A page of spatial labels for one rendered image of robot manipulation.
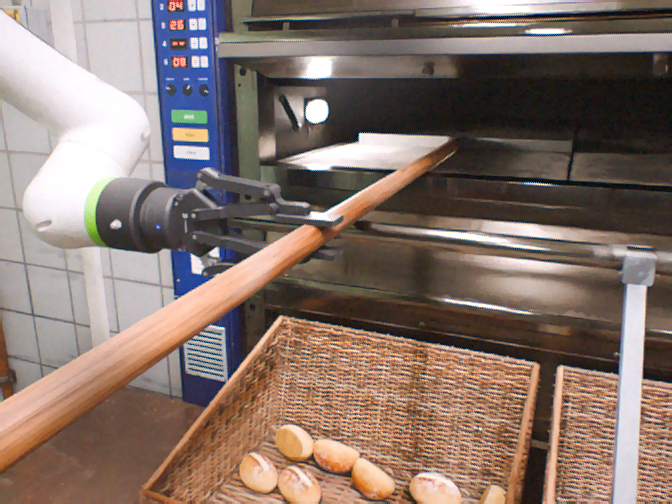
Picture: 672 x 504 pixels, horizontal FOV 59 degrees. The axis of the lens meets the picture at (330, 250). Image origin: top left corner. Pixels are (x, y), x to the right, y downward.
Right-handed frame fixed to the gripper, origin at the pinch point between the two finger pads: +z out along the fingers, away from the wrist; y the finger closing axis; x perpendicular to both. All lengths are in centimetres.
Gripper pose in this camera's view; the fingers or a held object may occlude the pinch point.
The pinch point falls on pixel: (310, 234)
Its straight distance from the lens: 65.9
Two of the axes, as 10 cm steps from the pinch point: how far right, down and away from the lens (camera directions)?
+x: -3.7, 2.7, -8.9
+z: 9.3, 1.1, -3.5
